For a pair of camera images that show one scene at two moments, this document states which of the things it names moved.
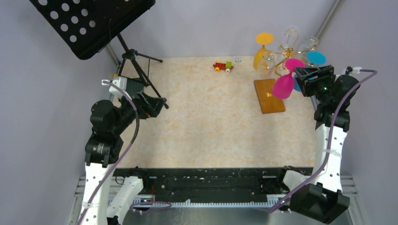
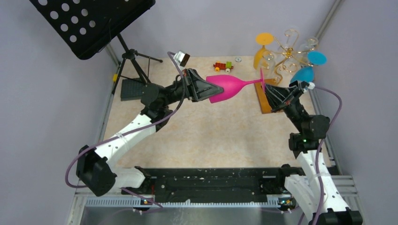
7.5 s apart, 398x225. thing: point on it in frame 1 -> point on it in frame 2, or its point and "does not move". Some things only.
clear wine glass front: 267,64 does not move
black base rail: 206,184 does not move
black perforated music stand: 86,26 does not move
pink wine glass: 284,85 -> 231,85
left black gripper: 147,110 -> 196,88
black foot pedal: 134,86 does not move
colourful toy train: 219,65 does not move
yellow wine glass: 263,39 does not move
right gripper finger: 305,71 -> 277,94
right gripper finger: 325,70 -> 280,106
